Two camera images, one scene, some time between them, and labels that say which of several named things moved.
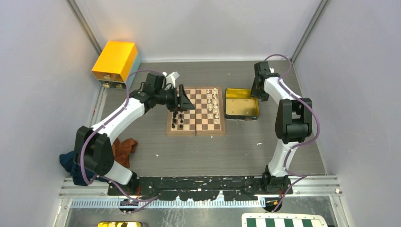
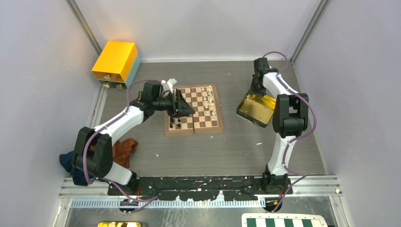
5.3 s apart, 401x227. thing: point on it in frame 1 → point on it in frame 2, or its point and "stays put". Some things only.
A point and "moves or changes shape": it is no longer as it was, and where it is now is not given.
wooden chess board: x=207 y=119 moves or changes shape
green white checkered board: x=283 y=220 stays put
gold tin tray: x=239 y=105 → x=257 y=110
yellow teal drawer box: x=117 y=60 stays put
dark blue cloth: x=67 y=162 stays put
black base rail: x=199 y=188 stays put
